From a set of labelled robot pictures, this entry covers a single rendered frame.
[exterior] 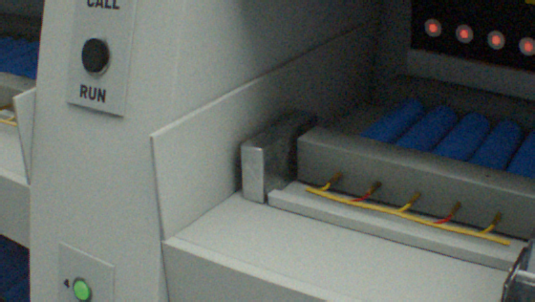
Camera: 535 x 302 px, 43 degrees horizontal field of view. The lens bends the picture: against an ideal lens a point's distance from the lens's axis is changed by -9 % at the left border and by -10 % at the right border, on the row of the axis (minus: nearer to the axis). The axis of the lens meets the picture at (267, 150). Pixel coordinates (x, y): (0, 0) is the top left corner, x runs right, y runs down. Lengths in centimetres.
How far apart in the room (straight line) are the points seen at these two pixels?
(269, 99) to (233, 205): 6
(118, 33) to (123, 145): 5
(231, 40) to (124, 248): 11
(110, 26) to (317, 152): 11
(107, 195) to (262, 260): 8
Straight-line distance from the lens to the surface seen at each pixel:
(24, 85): 47
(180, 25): 30
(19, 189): 39
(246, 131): 35
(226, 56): 33
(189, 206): 33
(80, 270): 36
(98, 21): 33
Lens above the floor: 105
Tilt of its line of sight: 12 degrees down
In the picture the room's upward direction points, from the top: 7 degrees clockwise
